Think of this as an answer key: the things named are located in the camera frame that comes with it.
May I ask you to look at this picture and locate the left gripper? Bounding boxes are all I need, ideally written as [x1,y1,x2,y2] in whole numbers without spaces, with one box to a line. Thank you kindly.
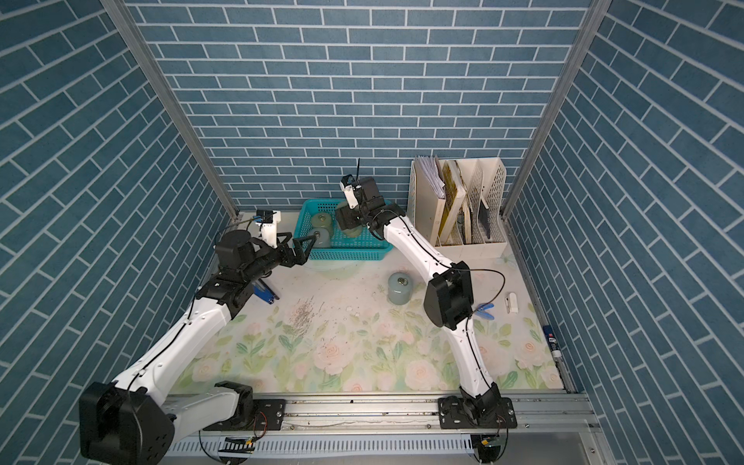
[240,229,316,285]

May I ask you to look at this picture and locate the green tea canister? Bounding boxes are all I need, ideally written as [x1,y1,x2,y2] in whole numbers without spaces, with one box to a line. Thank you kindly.
[310,211,333,236]

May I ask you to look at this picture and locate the blue-grey tea canister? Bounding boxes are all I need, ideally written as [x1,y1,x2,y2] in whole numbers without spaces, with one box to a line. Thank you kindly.
[387,272,414,305]
[308,228,331,249]

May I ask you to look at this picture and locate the yellow tea canister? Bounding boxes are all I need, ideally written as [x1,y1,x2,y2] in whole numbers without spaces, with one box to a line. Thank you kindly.
[336,201,364,238]

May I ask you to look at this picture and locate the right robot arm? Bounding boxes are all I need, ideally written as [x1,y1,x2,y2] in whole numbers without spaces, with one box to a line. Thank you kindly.
[336,174,517,428]

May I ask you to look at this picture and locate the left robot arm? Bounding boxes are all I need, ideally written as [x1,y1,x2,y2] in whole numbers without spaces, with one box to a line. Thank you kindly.
[79,210,317,464]

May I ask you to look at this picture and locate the teal plastic basket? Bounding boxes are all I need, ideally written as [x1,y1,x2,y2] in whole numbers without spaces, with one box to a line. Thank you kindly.
[294,200,393,261]

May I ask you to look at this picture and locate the floral table mat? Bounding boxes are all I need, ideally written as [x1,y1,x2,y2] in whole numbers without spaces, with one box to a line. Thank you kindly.
[174,250,564,394]

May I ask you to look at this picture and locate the papers in organizer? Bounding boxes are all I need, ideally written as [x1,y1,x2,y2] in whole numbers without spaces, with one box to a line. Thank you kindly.
[414,156,446,199]

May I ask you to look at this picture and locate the yellow book in organizer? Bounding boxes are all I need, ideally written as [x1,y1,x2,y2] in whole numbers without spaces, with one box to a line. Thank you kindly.
[439,160,467,243]

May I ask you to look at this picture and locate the white desktop file organizer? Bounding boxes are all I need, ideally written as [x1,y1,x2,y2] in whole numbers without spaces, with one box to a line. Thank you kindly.
[407,158,508,262]

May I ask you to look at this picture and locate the blue plastic clip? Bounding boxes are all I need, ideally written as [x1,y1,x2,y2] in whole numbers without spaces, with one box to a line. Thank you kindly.
[474,302,495,321]

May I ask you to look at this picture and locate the white small device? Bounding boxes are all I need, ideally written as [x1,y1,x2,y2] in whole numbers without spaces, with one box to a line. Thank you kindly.
[505,292,519,315]

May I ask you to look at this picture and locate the dark marker pen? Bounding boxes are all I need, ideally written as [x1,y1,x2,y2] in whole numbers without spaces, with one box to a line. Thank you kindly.
[542,325,563,360]

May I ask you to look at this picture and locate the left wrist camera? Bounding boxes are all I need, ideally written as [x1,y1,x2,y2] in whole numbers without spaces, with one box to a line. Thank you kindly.
[255,208,281,250]

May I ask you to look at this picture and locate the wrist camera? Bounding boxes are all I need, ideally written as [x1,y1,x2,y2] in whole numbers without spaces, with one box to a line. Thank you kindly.
[340,174,362,210]
[255,208,281,250]

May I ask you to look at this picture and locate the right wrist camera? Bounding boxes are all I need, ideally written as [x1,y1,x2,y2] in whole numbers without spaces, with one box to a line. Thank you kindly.
[340,174,362,210]

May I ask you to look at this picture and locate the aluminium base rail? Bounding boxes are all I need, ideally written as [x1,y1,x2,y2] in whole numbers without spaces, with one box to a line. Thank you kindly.
[135,389,615,464]

